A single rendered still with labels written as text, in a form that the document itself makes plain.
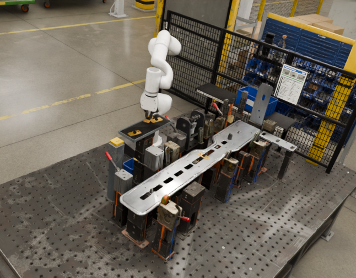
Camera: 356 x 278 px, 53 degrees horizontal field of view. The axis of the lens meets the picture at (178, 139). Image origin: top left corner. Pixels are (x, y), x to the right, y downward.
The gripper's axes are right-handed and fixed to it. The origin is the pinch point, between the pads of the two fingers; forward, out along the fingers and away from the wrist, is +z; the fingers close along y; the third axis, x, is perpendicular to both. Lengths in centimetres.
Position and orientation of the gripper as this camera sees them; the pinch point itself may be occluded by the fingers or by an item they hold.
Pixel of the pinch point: (149, 116)
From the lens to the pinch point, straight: 231.0
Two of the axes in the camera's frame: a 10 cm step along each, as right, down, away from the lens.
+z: -1.4, 8.3, 5.4
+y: 9.4, 2.8, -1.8
